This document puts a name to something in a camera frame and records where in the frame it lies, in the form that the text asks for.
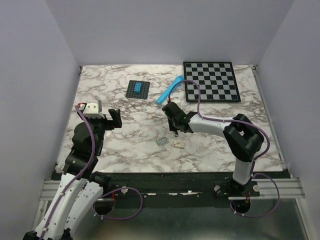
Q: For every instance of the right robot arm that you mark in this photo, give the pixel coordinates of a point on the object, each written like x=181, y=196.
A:
x=243, y=138

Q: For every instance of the dark grey lego baseplate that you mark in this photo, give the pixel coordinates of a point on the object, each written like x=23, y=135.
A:
x=144, y=91

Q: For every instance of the aluminium rail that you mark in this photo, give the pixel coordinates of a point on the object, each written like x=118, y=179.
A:
x=263, y=189

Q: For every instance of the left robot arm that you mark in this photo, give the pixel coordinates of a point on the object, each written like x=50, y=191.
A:
x=79, y=186

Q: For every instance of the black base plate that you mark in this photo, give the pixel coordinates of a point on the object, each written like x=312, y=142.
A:
x=177, y=190

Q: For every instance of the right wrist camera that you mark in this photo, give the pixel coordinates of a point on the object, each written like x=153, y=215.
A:
x=176, y=100

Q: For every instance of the blue marker pen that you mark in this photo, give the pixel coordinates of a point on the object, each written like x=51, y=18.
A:
x=176, y=83

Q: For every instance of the white staple box sleeve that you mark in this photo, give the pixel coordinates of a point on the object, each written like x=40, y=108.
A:
x=178, y=144

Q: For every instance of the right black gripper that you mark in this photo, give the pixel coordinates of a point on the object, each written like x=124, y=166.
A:
x=172, y=128

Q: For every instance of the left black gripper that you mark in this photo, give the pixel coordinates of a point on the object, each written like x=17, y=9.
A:
x=111, y=124

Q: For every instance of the black white chessboard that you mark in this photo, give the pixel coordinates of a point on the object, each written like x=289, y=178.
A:
x=211, y=82

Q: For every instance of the blue lego brick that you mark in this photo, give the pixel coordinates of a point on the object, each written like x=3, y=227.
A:
x=137, y=88

